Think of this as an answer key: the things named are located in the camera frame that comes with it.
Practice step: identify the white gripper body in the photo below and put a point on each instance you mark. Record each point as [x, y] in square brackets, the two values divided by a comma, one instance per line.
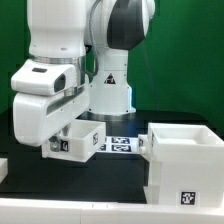
[49, 97]

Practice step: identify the small white drawer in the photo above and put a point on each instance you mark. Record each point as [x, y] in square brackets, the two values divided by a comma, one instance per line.
[143, 145]
[84, 139]

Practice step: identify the large white drawer housing box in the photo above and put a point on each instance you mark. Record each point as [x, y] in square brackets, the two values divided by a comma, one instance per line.
[186, 166]

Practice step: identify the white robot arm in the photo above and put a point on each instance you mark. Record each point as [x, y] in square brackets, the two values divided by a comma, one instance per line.
[78, 63]

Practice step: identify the white marker sheet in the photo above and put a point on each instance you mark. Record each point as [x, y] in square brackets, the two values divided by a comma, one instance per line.
[123, 145]

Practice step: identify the white left rail piece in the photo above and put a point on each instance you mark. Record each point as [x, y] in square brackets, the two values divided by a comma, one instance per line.
[3, 168]

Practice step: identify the white front rail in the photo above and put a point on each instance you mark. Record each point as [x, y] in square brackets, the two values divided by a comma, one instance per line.
[16, 211]

